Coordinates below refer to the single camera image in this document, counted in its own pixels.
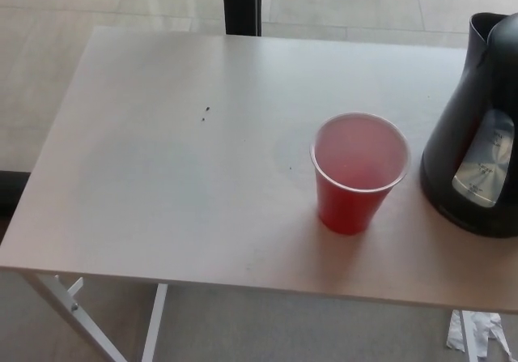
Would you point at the black vertical window post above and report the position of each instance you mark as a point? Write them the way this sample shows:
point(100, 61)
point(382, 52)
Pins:
point(242, 3)

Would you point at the crumpled white paper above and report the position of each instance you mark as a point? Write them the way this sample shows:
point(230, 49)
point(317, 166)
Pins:
point(490, 331)

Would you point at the black electric kettle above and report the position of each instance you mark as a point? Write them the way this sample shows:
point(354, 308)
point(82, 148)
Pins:
point(453, 143)

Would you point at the white slanted table leg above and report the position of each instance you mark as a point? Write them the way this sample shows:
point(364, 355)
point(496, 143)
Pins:
point(54, 295)

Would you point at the red plastic cup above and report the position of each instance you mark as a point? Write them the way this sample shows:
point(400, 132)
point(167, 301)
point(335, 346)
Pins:
point(346, 212)

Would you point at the white straight table leg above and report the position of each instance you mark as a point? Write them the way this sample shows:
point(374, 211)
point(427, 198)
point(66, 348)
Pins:
point(469, 339)
point(154, 325)

